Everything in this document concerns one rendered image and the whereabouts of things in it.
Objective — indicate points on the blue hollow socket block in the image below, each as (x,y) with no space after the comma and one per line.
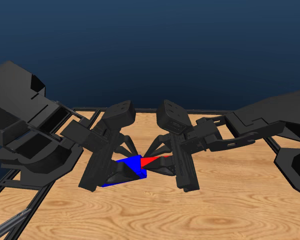
(135,162)

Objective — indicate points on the thin red peg bar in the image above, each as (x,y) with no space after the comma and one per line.
(146,161)

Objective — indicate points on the black table frame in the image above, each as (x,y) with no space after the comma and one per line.
(145,110)

